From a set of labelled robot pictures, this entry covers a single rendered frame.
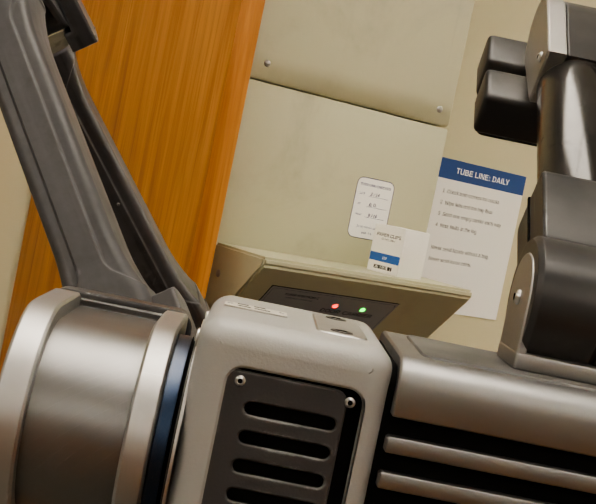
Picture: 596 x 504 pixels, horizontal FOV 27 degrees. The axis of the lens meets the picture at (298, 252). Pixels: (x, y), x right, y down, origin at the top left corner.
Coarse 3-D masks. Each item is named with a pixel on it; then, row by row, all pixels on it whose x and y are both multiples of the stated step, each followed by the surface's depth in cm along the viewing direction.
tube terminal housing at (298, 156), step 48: (288, 96) 153; (240, 144) 151; (288, 144) 154; (336, 144) 158; (384, 144) 162; (432, 144) 167; (240, 192) 152; (288, 192) 156; (336, 192) 160; (432, 192) 168; (240, 240) 153; (288, 240) 157; (336, 240) 161
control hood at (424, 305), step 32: (224, 256) 149; (256, 256) 143; (288, 256) 152; (224, 288) 148; (256, 288) 145; (320, 288) 148; (352, 288) 150; (384, 288) 152; (416, 288) 154; (448, 288) 157; (384, 320) 158; (416, 320) 161
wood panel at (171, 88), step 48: (96, 0) 170; (144, 0) 158; (192, 0) 147; (240, 0) 138; (96, 48) 168; (144, 48) 156; (192, 48) 146; (240, 48) 138; (96, 96) 166; (144, 96) 154; (192, 96) 144; (240, 96) 139; (144, 144) 152; (192, 144) 142; (144, 192) 150; (192, 192) 141; (192, 240) 139; (48, 288) 170
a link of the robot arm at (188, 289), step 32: (64, 0) 105; (64, 32) 107; (64, 64) 107; (96, 128) 111; (96, 160) 112; (128, 192) 114; (128, 224) 115; (160, 256) 117; (160, 288) 119; (192, 288) 122
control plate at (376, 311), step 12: (276, 288) 146; (288, 288) 147; (264, 300) 147; (276, 300) 148; (288, 300) 149; (300, 300) 149; (312, 300) 150; (324, 300) 151; (336, 300) 151; (348, 300) 152; (360, 300) 153; (372, 300) 154; (324, 312) 153; (336, 312) 154; (348, 312) 154; (360, 312) 155; (372, 312) 156; (384, 312) 157; (372, 324) 158
